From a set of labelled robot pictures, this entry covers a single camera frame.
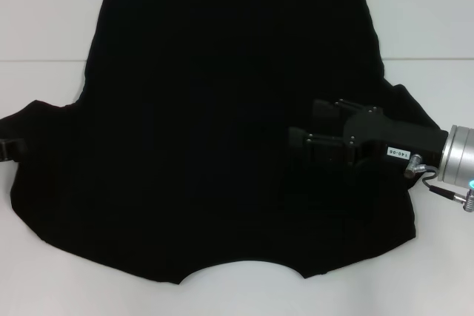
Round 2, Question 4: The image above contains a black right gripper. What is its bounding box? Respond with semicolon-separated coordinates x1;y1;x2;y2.
288;98;450;168

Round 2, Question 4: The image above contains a black t-shirt with FREE print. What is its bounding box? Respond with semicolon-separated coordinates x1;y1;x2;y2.
0;0;444;286

